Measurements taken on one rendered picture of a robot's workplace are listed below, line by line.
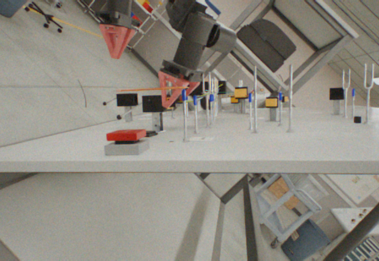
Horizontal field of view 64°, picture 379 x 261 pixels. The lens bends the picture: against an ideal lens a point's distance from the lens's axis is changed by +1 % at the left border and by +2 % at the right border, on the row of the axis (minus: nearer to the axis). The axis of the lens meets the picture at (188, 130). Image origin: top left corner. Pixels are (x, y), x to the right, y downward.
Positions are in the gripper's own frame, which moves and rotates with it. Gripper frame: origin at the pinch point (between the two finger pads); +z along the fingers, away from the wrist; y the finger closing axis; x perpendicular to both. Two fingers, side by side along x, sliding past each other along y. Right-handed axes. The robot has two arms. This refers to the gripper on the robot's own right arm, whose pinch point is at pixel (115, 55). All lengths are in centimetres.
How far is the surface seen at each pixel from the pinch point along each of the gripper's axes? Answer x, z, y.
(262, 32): -17, -24, 106
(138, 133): -22.2, 12.2, -23.6
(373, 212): -60, 22, -5
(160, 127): -13.7, 15.9, 1.2
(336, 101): -54, 5, 48
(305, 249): -83, 238, 399
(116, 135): -19.3, 13.0, -25.3
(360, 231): -58, 26, -5
